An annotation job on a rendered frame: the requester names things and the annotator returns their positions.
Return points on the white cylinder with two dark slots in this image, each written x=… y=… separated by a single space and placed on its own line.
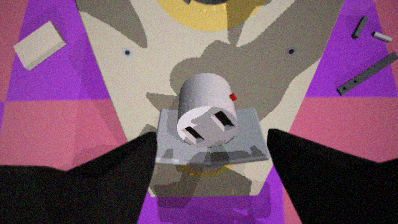
x=206 y=113

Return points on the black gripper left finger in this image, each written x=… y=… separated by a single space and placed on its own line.
x=109 y=189

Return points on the beige rectangular block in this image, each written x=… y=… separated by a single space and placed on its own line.
x=36 y=47

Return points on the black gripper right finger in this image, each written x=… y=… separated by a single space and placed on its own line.
x=327 y=186

